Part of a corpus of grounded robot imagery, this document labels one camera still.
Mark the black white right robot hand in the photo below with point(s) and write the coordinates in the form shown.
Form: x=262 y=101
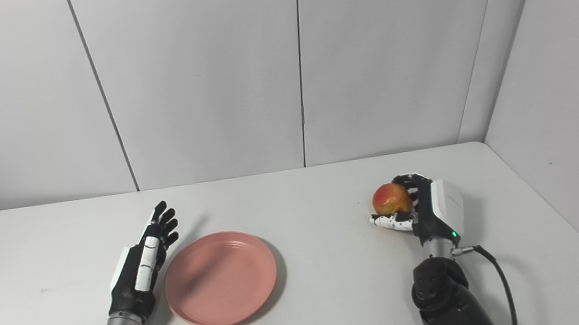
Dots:
x=440 y=209

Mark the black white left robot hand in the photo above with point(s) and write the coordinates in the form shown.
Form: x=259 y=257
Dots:
x=132 y=292

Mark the red yellow pomegranate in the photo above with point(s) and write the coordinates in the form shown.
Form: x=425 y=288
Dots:
x=391 y=199

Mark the pink round plate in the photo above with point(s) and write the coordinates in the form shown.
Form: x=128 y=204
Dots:
x=221 y=280

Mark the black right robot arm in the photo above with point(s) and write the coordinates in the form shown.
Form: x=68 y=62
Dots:
x=448 y=296

